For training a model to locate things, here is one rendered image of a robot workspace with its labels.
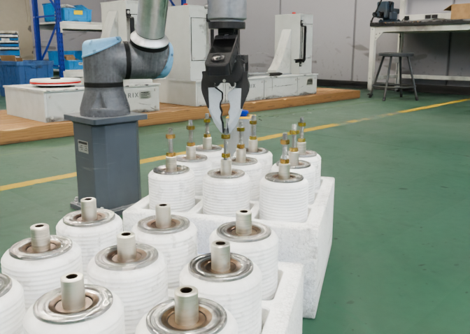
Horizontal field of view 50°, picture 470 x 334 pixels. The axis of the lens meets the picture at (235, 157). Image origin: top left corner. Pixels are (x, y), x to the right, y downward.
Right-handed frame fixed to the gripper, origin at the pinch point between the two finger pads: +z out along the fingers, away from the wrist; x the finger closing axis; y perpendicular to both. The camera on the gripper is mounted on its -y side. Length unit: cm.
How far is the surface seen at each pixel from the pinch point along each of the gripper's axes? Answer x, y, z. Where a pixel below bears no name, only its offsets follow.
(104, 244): 11.7, -32.4, 12.2
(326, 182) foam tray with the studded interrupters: -20.5, 23.7, 16.8
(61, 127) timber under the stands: 125, 168, 30
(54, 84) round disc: 137, 185, 6
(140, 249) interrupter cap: 3.5, -39.8, 9.4
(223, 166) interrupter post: 0.3, -0.4, 7.9
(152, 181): 14.5, -2.0, 11.1
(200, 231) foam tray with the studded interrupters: 3.7, -6.8, 19.4
